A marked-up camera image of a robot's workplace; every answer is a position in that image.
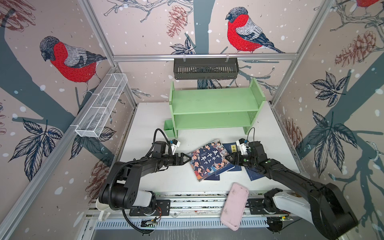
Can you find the colourful illustrated thick book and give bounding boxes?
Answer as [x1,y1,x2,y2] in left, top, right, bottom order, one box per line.
[188,139,230,182]

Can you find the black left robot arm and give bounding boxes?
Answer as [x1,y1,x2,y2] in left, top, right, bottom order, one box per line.
[98,141,192,216]

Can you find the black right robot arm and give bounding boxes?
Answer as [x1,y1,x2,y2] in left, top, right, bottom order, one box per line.
[226,142,359,240]

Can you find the blue book under stack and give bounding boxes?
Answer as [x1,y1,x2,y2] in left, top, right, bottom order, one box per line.
[215,143,242,176]

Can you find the blue book right side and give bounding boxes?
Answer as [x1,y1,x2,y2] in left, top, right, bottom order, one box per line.
[245,167,264,181]

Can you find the dark blue bottom book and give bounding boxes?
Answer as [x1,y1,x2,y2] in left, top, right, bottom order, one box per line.
[205,175,220,181]

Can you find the small green pen box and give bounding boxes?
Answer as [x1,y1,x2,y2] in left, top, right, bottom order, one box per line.
[163,119,178,139]

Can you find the green wooden shelf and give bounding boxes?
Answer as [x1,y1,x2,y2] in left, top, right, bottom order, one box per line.
[169,78,267,134]

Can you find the pink plastic tray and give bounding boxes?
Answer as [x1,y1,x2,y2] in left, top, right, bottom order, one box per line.
[220,183,249,231]

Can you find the white mug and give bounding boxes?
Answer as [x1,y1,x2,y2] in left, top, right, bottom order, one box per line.
[96,199,111,222]

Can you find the black hanging basket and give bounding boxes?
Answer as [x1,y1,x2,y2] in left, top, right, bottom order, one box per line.
[174,58,239,80]

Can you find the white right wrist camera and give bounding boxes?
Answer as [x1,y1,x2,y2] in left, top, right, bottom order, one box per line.
[236,139,248,155]

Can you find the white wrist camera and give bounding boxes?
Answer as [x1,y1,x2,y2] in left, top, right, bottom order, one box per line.
[170,139,181,155]
[236,139,248,155]

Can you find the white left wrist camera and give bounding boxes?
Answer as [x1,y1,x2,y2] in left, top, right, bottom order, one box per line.
[170,139,181,155]

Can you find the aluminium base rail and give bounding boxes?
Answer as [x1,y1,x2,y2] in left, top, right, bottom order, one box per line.
[84,191,297,233]

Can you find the white wire mesh basket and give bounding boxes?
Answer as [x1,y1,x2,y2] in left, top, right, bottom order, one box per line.
[75,73,128,138]

